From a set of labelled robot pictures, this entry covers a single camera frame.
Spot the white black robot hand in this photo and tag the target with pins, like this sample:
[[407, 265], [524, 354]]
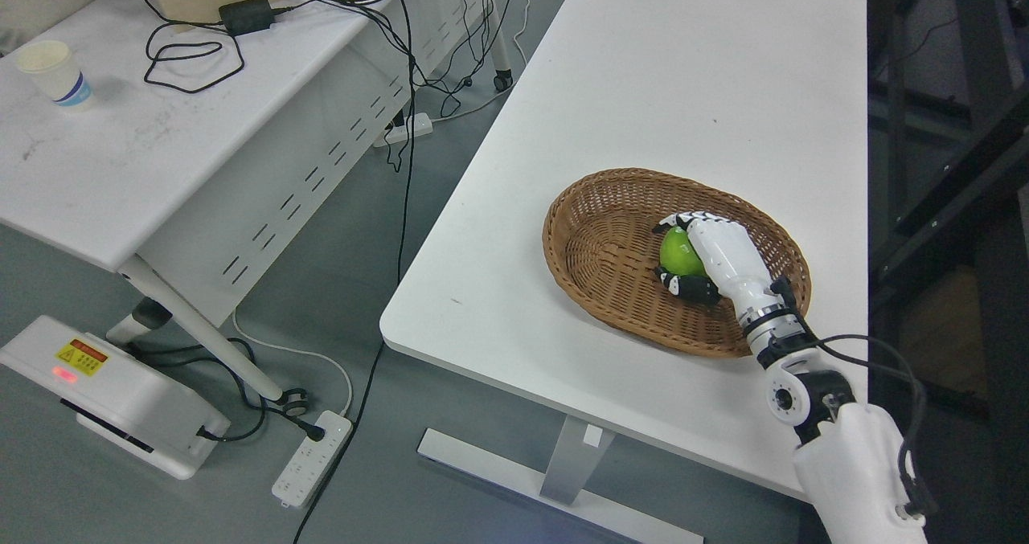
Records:
[[731, 261]]

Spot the green apple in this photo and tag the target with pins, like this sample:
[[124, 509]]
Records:
[[677, 256]]

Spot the black metal shelf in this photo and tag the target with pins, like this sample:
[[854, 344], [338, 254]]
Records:
[[948, 117]]

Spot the brown wicker basket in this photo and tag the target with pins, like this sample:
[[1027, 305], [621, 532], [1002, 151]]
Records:
[[598, 244]]

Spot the white standing desk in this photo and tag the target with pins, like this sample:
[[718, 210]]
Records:
[[537, 278]]

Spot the white power strip far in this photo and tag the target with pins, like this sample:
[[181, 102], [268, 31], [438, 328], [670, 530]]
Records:
[[415, 126]]

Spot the white power strip floor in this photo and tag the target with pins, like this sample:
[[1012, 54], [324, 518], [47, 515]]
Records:
[[309, 465]]

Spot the black power adapter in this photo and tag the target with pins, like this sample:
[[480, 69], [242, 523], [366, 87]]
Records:
[[246, 17]]

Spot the white side table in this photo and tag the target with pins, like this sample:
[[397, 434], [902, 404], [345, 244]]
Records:
[[193, 196]]

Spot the white box device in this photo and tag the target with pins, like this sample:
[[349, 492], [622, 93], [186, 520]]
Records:
[[136, 407]]

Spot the paper cup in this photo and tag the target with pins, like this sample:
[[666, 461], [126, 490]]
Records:
[[55, 72]]

